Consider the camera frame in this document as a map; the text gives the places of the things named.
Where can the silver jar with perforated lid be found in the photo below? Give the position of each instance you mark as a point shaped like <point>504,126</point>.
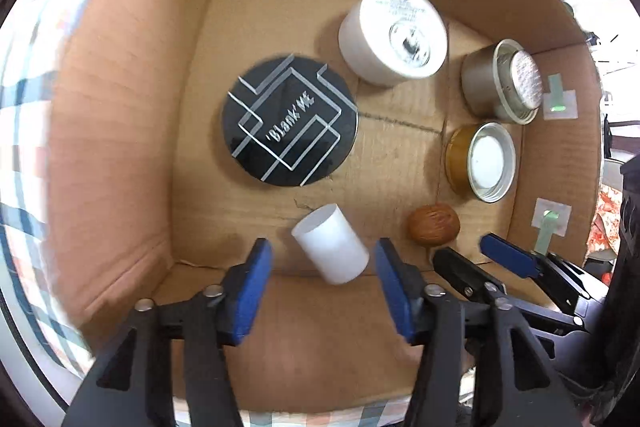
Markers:
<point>480,79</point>

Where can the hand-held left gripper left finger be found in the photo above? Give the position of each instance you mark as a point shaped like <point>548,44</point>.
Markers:
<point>250,297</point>

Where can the white round jar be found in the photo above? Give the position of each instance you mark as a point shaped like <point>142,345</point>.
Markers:
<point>395,32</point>

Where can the black round tin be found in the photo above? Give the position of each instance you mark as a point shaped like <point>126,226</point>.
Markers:
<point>290,117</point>

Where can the plaid tablecloth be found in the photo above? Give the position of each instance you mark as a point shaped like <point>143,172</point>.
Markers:
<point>25,157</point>

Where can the gold jar with white lid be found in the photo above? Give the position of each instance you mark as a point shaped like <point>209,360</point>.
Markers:
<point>492,162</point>

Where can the orange floral cloth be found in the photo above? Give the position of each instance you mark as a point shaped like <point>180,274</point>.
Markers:
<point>605,212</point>

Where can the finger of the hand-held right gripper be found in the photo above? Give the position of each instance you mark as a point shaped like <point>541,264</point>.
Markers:
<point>457,268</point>
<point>505,255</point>

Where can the white plastic cylinder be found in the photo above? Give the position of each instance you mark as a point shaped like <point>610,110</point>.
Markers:
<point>332,244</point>

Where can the person's right forearm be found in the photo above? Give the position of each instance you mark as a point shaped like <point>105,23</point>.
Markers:
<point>605,382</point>

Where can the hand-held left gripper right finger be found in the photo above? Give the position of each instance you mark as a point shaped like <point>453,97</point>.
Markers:
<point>395,292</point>

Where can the brown walnut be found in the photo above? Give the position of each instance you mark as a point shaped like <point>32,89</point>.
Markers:
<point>434,224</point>

